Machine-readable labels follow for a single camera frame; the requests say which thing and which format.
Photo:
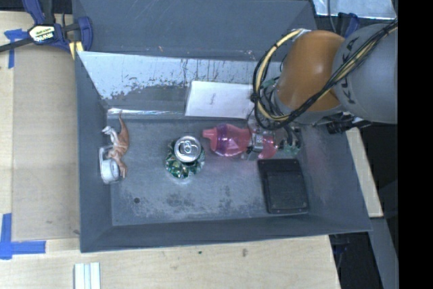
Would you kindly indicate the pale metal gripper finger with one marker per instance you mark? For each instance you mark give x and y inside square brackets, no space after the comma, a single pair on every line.
[258,140]

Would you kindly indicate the pink clear plastic bottle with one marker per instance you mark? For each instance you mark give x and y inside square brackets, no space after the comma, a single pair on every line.
[226,142]

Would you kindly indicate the black flat case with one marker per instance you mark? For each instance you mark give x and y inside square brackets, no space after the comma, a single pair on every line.
[285,187]

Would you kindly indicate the white flat packet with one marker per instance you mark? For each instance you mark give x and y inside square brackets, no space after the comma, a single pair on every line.
[220,99]

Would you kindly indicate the grey metal bin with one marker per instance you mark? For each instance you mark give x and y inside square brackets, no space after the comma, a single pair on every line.
[216,193]

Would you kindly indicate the crushed green drink can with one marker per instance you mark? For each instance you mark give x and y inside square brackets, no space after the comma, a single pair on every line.
[185,155]

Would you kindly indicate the white tape roll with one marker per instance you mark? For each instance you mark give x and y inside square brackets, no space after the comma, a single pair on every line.
[109,170]

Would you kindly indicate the pale wood flat board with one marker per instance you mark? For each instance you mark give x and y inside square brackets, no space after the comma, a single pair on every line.
[44,145]

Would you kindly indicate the black cylinder on white bracket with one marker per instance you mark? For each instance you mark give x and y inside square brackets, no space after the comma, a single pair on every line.
[338,127]

